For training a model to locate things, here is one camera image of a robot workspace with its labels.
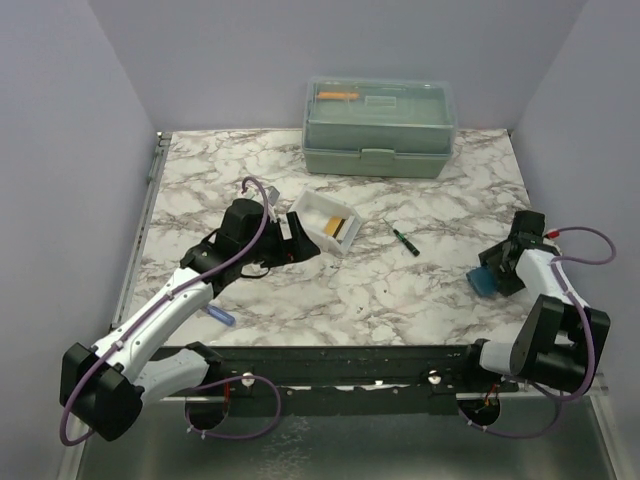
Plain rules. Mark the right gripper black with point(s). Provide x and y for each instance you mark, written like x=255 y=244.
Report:
x=507 y=284

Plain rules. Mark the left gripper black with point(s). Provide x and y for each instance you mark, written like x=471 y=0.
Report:
x=291 y=251

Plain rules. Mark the blue leather card holder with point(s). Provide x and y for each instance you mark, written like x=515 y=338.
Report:
x=482 y=281

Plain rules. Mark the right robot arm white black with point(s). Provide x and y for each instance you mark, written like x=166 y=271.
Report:
x=561 y=341

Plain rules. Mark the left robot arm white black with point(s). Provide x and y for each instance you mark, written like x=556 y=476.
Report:
x=107 y=385

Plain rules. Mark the white plastic card tray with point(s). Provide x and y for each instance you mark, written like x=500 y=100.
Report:
x=315 y=209

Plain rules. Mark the gold card in tray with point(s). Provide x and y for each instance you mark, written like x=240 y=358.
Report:
x=336 y=228

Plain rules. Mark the small green black screwdriver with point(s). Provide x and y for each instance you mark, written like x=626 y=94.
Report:
x=402 y=238

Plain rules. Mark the green plastic toolbox clear lid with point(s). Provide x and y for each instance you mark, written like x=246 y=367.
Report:
x=401 y=129

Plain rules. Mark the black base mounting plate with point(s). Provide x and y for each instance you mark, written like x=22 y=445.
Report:
x=354 y=380

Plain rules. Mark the orange tool inside toolbox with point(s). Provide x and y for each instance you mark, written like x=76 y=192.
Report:
x=337 y=96

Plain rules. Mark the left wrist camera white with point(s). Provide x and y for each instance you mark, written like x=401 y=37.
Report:
x=273 y=196

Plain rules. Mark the blue red handled screwdriver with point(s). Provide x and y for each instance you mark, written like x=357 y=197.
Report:
x=220 y=315

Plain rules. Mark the aluminium rail frame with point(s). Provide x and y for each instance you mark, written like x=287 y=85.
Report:
x=329 y=295

